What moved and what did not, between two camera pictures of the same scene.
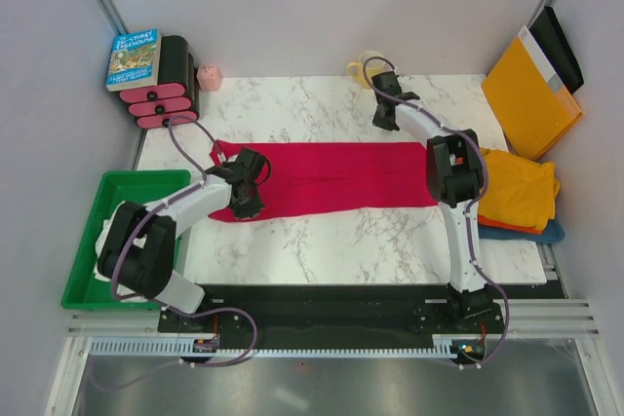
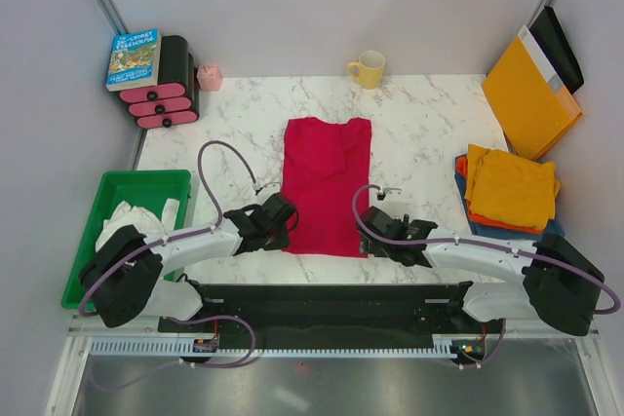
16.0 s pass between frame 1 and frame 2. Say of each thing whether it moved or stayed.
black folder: stayed
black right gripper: moved
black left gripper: moved
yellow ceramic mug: stayed
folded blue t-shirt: stayed
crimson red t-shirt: moved
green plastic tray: stayed
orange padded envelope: stayed
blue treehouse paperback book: stayed
